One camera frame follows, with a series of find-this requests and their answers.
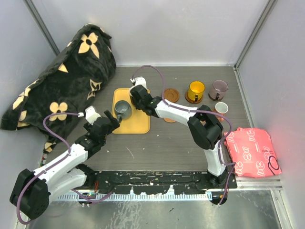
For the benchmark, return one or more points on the pink patterned package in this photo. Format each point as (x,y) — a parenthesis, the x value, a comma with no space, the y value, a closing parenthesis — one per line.
(252,151)

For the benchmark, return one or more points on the black floral plush blanket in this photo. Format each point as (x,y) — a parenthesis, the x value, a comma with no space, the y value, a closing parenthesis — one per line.
(68,85)

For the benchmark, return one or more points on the woven rattan coaster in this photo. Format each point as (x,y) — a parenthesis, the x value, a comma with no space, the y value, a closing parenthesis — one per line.
(169,120)

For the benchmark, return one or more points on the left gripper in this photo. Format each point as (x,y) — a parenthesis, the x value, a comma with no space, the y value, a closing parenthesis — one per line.
(113,120)

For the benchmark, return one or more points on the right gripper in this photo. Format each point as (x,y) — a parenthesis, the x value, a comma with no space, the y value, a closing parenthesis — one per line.
(136,105)

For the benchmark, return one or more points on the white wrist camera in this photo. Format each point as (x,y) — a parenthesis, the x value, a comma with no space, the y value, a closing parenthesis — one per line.
(138,81)
(90,114)

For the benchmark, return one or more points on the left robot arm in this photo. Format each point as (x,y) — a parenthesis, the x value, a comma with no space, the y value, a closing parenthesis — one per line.
(35,190)

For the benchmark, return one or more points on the yellow serving tray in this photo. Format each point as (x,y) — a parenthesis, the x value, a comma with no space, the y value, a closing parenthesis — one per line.
(137,123)

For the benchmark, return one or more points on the brown wooden saucer coaster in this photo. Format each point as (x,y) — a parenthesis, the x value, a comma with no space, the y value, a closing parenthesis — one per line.
(192,101)
(171,95)

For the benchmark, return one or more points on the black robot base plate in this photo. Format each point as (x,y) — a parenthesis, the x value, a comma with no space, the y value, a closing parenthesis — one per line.
(157,182)

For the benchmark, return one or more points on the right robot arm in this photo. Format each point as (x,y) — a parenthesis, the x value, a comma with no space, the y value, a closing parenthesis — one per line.
(204,127)

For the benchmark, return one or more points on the purple mug black handle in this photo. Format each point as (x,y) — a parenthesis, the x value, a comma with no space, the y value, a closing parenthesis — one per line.
(219,86)

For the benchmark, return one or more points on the dark wooden coaster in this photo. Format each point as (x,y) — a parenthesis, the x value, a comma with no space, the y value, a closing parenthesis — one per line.
(216,96)

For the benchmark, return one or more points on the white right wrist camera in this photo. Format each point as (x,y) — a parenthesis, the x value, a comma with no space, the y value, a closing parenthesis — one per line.
(138,81)

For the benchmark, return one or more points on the white slotted cable duct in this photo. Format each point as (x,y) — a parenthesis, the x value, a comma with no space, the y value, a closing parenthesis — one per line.
(72,196)

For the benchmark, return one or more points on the pink mug white interior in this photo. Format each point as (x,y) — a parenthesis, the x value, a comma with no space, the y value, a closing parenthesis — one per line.
(221,108)

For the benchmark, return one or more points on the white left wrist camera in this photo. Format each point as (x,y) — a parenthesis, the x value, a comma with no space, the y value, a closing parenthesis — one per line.
(90,114)

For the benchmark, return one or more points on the grey speckled round mug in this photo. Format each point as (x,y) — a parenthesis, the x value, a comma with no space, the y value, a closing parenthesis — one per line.
(122,110)

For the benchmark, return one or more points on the yellow mug black handle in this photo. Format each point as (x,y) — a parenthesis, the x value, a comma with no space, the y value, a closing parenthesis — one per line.
(196,90)

